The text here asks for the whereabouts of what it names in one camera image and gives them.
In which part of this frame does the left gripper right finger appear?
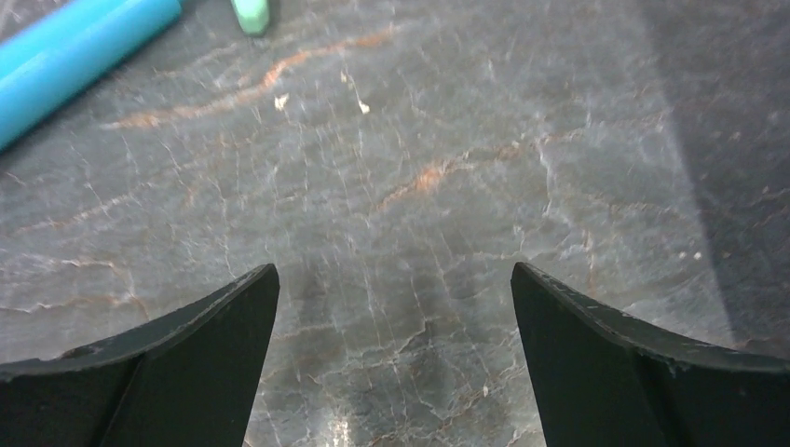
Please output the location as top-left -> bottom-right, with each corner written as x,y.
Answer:
511,263 -> 789,446

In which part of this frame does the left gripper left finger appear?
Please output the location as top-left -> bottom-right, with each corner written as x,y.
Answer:
1,264 -> 279,446

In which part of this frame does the blue toy tube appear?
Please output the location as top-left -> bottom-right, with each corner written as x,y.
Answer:
1,0 -> 182,149

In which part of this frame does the mint green toy tube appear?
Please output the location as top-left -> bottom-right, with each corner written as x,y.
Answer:
231,0 -> 270,36

